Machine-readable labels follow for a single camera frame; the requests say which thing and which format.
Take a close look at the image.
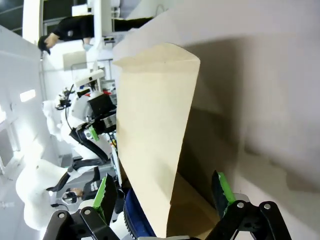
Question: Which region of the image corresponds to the brown cardboard box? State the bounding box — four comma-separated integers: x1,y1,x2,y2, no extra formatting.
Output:
112,42,221,240

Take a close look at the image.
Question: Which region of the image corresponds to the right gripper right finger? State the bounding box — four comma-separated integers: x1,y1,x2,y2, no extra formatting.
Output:
204,170,293,240

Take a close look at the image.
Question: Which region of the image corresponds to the person in black cap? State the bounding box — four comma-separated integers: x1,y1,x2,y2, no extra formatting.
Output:
37,15,95,56

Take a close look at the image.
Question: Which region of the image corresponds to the seated person with headset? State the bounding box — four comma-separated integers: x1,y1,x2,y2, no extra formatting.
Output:
62,171,102,205

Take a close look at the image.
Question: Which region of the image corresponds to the navy blue zipper bag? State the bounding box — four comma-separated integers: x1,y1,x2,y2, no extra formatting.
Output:
123,188,157,238

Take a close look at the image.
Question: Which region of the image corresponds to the white support column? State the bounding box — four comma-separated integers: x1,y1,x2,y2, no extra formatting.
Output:
86,0,113,51

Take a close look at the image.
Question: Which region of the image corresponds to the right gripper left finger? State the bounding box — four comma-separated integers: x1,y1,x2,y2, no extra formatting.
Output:
41,172,118,240

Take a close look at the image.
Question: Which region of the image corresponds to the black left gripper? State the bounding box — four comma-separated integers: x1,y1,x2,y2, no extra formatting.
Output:
69,94,118,149

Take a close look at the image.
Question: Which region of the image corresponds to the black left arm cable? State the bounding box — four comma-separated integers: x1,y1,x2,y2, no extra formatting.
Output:
55,84,77,132

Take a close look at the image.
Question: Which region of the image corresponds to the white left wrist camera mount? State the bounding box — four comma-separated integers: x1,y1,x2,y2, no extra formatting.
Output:
74,69,105,89

